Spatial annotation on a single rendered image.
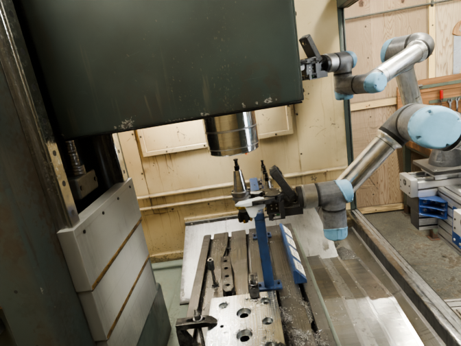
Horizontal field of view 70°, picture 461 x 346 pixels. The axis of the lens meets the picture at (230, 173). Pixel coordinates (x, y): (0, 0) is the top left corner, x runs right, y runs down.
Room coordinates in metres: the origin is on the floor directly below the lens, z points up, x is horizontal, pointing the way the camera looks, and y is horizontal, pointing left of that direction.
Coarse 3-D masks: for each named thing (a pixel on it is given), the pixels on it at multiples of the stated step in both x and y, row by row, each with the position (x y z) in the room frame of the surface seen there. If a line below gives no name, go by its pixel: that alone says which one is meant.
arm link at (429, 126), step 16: (400, 112) 1.01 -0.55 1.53; (416, 112) 0.92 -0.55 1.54; (432, 112) 0.88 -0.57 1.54; (448, 112) 0.86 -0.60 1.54; (400, 128) 0.98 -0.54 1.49; (416, 128) 0.89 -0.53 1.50; (432, 128) 0.87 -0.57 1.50; (448, 128) 0.86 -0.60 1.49; (432, 144) 0.87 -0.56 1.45; (448, 144) 0.86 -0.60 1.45
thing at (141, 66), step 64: (64, 0) 0.88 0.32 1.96; (128, 0) 0.87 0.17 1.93; (192, 0) 0.86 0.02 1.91; (256, 0) 0.85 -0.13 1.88; (64, 64) 0.89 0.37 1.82; (128, 64) 0.88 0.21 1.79; (192, 64) 0.87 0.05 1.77; (256, 64) 0.86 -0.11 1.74; (64, 128) 0.89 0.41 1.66; (128, 128) 0.89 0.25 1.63
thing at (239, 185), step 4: (236, 172) 0.97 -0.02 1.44; (240, 172) 0.97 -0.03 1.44; (236, 176) 0.97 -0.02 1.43; (240, 176) 0.97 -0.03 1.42; (236, 180) 0.97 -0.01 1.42; (240, 180) 0.97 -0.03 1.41; (244, 180) 0.98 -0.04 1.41; (236, 184) 0.97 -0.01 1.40; (240, 184) 0.97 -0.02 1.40; (244, 184) 0.97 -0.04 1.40; (236, 188) 0.97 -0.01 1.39; (240, 188) 0.97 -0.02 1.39; (244, 188) 0.97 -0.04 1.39; (236, 192) 0.97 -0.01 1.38
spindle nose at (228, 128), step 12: (204, 120) 0.95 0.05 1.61; (216, 120) 0.92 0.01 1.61; (228, 120) 0.91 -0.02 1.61; (240, 120) 0.91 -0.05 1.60; (252, 120) 0.94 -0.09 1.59; (204, 132) 0.98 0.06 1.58; (216, 132) 0.92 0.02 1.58; (228, 132) 0.91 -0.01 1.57; (240, 132) 0.91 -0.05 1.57; (252, 132) 0.93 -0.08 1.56; (216, 144) 0.92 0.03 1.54; (228, 144) 0.91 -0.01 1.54; (240, 144) 0.91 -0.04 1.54; (252, 144) 0.93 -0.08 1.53; (216, 156) 0.93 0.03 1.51; (228, 156) 0.91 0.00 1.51
